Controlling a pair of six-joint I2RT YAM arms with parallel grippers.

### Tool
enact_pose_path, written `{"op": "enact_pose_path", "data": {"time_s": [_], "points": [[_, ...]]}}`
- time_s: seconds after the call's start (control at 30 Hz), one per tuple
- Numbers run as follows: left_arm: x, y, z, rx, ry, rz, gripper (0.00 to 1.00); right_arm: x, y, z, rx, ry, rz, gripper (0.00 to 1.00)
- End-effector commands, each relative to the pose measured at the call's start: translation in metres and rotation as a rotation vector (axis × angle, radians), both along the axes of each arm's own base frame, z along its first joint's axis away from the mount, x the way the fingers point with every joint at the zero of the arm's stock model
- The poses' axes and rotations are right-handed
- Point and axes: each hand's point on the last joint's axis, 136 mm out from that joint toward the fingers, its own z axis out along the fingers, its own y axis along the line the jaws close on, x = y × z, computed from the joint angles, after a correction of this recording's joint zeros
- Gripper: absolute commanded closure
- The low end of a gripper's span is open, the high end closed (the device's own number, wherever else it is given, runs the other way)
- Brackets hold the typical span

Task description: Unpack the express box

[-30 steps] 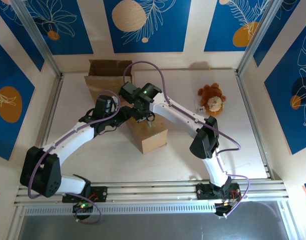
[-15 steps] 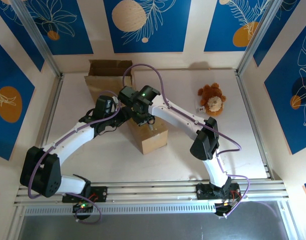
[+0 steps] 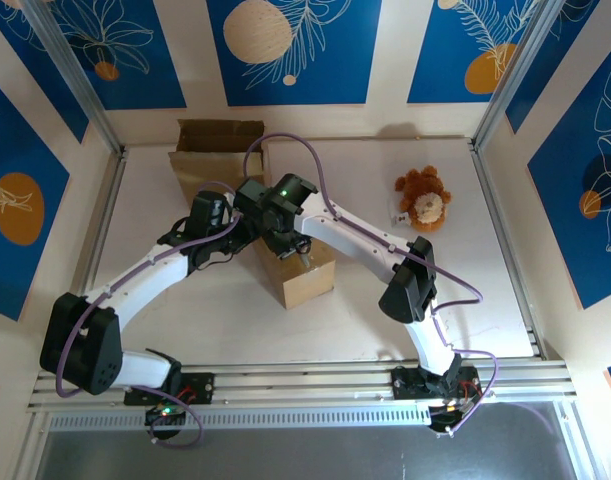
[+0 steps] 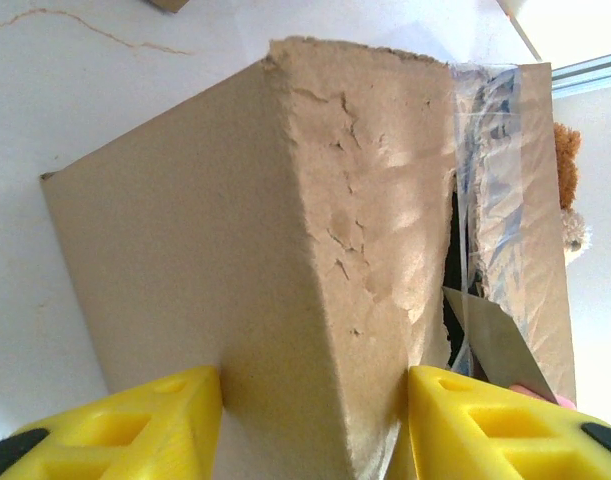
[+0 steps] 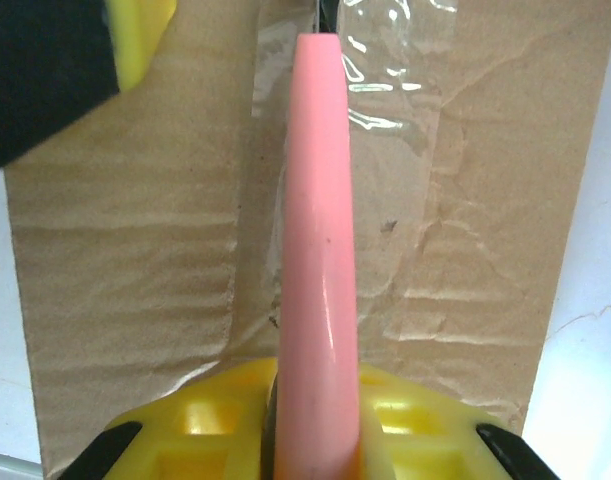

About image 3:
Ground cardboard box with neat tape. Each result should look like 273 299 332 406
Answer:
252 219 337 312

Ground cardboard box with ragged tape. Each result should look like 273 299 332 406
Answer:
168 118 267 202

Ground brown plush toy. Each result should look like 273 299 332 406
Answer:
388 165 455 233

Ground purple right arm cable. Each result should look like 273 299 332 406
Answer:
243 132 499 437

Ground aluminium side rail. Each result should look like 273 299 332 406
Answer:
58 148 130 372
468 143 550 362

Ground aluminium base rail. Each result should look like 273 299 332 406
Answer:
27 360 579 417

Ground slotted grey cable duct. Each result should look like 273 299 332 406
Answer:
47 405 434 432

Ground aluminium frame post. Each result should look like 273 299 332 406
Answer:
470 0 562 152
20 0 127 155

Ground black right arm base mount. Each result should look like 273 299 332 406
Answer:
390 365 484 401

